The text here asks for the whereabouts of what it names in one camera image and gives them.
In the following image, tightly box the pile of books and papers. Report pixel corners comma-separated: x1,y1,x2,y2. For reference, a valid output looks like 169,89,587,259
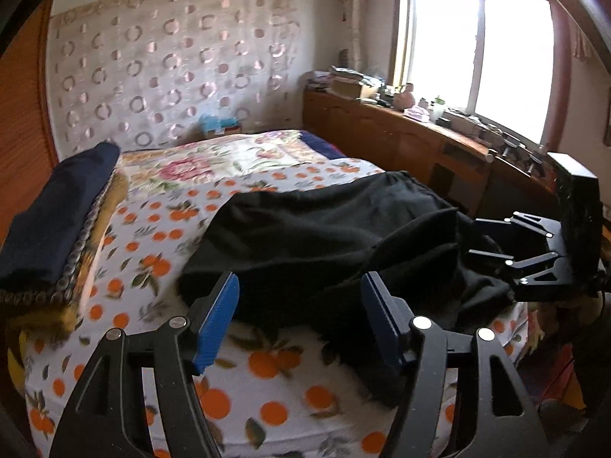
305,67,383,101

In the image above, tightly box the orange fruit print bedsheet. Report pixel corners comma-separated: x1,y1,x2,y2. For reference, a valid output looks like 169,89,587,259
21,157,530,458

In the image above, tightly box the mustard patterned folded blanket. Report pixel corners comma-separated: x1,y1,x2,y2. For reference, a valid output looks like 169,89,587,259
0,172,129,339

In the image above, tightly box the wooden bedside cabinet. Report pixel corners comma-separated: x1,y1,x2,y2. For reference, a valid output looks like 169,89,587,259
303,88,564,220

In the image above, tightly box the black garment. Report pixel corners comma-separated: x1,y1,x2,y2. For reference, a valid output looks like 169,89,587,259
178,171,521,408

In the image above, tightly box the navy blue folded garment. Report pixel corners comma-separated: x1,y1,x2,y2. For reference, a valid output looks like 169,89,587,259
0,140,121,292

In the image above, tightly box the dark blue bed sheet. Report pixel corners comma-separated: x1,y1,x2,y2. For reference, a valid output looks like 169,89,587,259
300,131,347,159

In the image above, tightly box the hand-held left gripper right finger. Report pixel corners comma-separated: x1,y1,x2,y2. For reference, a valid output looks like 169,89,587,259
360,272,550,458

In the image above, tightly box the clutter of small windowsill things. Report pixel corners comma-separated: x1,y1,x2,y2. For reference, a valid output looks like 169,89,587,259
415,95,550,173

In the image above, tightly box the window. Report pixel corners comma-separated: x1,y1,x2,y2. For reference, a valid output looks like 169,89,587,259
391,0,569,148

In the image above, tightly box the beige window curtain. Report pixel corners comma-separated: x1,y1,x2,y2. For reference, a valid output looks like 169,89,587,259
341,0,368,70

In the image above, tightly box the wooden headboard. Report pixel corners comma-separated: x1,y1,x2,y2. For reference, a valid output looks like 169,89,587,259
0,0,60,249

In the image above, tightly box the blue plastic bag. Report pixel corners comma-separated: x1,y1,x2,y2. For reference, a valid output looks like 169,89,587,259
199,114,238,131

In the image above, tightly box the circle patterned wall curtain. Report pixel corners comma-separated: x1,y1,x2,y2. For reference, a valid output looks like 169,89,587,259
48,0,306,153

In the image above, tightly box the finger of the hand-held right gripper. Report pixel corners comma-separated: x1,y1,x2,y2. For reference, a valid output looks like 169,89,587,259
468,248,569,288
472,211,563,250

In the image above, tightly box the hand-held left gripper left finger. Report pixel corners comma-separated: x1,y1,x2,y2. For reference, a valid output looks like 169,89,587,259
56,271,241,458

